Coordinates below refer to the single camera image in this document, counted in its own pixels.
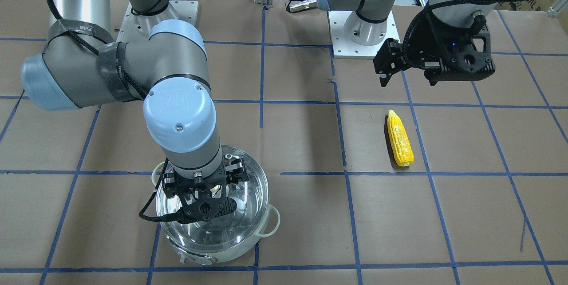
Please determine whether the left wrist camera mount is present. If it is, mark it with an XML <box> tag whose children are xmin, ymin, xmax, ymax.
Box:
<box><xmin>424</xmin><ymin>21</ymin><xmax>496</xmax><ymax>86</ymax></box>

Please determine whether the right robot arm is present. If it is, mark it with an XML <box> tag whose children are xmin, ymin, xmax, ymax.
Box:
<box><xmin>21</xmin><ymin>0</ymin><xmax>223</xmax><ymax>188</ymax></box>

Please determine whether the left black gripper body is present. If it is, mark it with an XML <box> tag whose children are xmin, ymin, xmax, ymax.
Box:
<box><xmin>404</xmin><ymin>10</ymin><xmax>481</xmax><ymax>70</ymax></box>

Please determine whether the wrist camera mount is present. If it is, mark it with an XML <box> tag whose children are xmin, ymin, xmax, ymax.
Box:
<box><xmin>424</xmin><ymin>21</ymin><xmax>496</xmax><ymax>86</ymax></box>
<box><xmin>176</xmin><ymin>197</ymin><xmax>237</xmax><ymax>224</ymax></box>

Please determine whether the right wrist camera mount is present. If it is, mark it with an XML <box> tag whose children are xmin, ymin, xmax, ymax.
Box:
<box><xmin>176</xmin><ymin>197</ymin><xmax>237</xmax><ymax>224</ymax></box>

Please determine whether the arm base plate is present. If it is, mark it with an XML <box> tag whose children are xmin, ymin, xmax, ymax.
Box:
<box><xmin>116</xmin><ymin>0</ymin><xmax>199</xmax><ymax>42</ymax></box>
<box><xmin>328</xmin><ymin>11</ymin><xmax>400</xmax><ymax>59</ymax></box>

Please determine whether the glass pot lid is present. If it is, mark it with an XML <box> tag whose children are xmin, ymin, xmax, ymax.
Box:
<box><xmin>154</xmin><ymin>145</ymin><xmax>269</xmax><ymax>245</ymax></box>

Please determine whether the brown paper table cover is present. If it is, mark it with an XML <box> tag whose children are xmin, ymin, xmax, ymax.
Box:
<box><xmin>0</xmin><ymin>0</ymin><xmax>568</xmax><ymax>285</ymax></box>

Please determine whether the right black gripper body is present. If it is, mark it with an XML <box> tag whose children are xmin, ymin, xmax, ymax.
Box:
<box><xmin>162</xmin><ymin>154</ymin><xmax>249</xmax><ymax>200</ymax></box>

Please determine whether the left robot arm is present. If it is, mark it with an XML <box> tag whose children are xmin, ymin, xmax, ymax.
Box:
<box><xmin>317</xmin><ymin>0</ymin><xmax>498</xmax><ymax>87</ymax></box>

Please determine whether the yellow corn cob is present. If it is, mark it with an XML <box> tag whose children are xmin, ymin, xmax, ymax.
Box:
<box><xmin>386</xmin><ymin>109</ymin><xmax>414</xmax><ymax>167</ymax></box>

